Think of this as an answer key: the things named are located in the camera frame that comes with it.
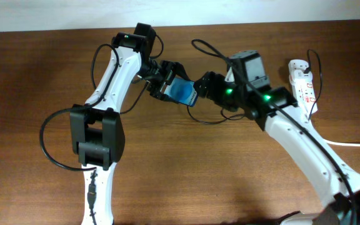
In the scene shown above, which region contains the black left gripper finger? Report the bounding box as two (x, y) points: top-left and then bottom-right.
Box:
(150, 83), (178, 103)
(165, 61), (191, 82)

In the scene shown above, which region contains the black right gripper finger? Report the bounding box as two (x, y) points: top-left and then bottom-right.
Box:
(197, 89), (224, 103)
(193, 71), (226, 94)

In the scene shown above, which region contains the blue Galaxy smartphone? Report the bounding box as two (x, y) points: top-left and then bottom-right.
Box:
(164, 77), (198, 107)

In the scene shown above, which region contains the black USB charging cable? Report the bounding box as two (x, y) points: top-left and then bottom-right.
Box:
(186, 49), (323, 125)

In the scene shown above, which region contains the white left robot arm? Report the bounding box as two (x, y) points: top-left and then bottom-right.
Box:
(69, 23), (198, 224)

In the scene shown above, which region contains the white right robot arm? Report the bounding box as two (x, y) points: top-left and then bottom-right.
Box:
(194, 72), (360, 224)

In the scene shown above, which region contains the white charger plug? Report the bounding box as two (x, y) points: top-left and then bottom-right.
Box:
(288, 59), (312, 81)

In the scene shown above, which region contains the white power strip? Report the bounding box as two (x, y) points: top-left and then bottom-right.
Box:
(289, 73), (318, 118)

